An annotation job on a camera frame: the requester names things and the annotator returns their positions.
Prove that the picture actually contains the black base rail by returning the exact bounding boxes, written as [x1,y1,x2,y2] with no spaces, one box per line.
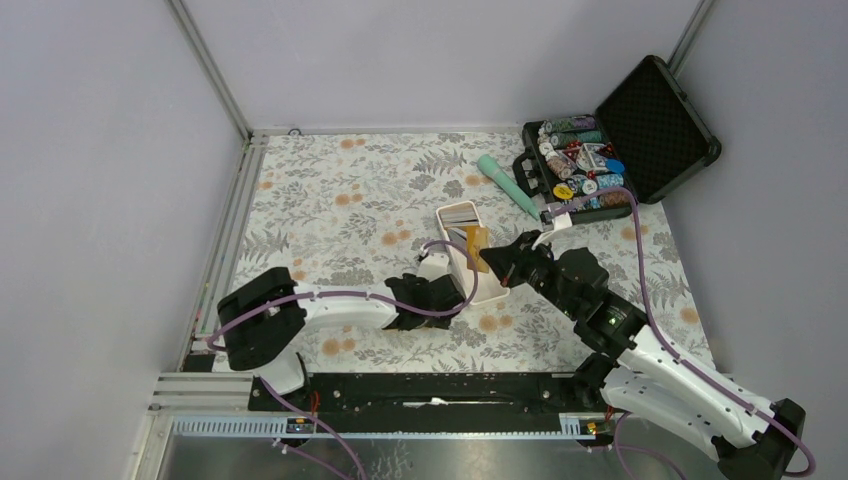
[248,373,612,434]

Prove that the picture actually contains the cards stack in tray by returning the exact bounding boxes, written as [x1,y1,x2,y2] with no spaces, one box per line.
[437,203,480,227]

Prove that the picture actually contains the floral table mat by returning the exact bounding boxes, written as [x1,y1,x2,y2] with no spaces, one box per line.
[233,132,713,373]

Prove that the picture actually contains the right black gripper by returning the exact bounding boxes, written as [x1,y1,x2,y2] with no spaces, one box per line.
[479,230,581,319]

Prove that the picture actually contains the black poker chip case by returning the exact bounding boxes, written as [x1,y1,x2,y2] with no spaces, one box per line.
[512,55,722,224]

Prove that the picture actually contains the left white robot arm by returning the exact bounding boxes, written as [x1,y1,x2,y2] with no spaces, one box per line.
[207,267,468,411]

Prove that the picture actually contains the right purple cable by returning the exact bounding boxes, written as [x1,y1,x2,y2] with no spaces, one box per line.
[546,186,817,480]

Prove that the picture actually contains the purple cable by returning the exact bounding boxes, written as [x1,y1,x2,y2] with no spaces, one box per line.
[205,239,480,480]
[546,186,817,480]

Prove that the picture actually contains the white plastic tray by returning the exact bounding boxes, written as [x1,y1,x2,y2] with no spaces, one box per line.
[436,201,511,308]

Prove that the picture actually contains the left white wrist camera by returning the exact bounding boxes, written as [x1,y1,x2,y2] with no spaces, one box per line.
[416,249,451,281]

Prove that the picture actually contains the mint green handle tool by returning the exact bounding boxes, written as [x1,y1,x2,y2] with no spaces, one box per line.
[477,154,541,220]

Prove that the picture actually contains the orange leather card holder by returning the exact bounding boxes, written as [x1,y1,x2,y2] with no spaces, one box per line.
[463,225,490,274]

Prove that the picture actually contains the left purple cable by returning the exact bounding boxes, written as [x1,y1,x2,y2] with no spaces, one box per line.
[205,239,480,480]

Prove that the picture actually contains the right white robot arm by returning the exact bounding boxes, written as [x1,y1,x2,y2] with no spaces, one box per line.
[480,231,806,479]

